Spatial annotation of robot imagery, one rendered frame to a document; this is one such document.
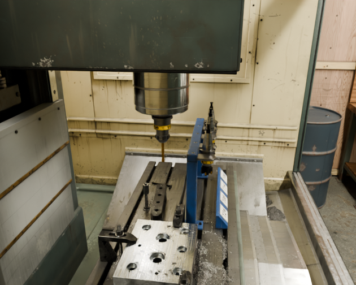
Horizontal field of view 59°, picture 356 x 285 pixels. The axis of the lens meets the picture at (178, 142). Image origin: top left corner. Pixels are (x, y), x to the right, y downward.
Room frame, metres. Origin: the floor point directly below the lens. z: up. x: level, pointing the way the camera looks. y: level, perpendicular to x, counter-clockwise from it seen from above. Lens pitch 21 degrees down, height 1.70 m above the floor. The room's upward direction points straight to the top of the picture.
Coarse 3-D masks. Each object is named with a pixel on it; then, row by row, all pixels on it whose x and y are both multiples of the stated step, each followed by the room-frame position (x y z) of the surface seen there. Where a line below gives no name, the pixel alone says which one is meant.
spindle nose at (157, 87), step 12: (132, 72) 0.85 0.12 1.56; (144, 72) 0.81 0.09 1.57; (144, 84) 0.81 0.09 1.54; (156, 84) 0.80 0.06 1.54; (168, 84) 0.80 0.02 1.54; (180, 84) 0.82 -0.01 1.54; (144, 96) 0.81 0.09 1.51; (156, 96) 0.80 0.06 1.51; (168, 96) 0.80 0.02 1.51; (180, 96) 0.82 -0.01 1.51; (144, 108) 0.81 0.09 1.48; (156, 108) 0.80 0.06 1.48; (168, 108) 0.80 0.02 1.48; (180, 108) 0.82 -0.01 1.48
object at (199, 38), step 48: (0, 0) 0.80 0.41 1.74; (48, 0) 0.79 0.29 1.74; (96, 0) 0.77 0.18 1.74; (144, 0) 0.76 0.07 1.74; (192, 0) 0.74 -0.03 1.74; (240, 0) 0.73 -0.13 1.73; (0, 48) 0.80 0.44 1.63; (48, 48) 0.79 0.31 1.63; (96, 48) 0.77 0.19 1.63; (144, 48) 0.76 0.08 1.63; (192, 48) 0.74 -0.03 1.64; (240, 48) 0.73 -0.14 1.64
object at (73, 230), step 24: (0, 72) 0.95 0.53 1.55; (24, 72) 1.07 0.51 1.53; (48, 72) 1.11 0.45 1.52; (0, 96) 0.91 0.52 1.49; (24, 96) 1.07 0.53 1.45; (48, 96) 1.12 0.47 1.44; (0, 120) 0.99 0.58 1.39; (72, 168) 1.26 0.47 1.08; (72, 192) 1.23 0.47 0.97; (72, 240) 1.14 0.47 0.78; (48, 264) 0.95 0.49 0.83; (72, 264) 1.11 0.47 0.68
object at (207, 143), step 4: (204, 136) 1.14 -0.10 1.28; (208, 136) 1.13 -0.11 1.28; (204, 140) 1.13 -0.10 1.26; (208, 140) 1.12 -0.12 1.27; (204, 144) 1.13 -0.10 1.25; (208, 144) 1.12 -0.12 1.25; (212, 144) 1.13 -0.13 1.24; (204, 148) 1.12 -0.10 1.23; (208, 148) 1.12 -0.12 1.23; (212, 148) 1.13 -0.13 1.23
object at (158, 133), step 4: (156, 132) 0.87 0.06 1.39; (160, 132) 0.86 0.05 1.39; (164, 132) 0.86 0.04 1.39; (168, 132) 0.88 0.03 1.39; (156, 136) 0.87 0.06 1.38; (160, 136) 0.86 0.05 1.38; (164, 136) 0.86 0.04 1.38; (168, 136) 0.87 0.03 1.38; (160, 140) 0.86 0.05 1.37; (164, 140) 0.86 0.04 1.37
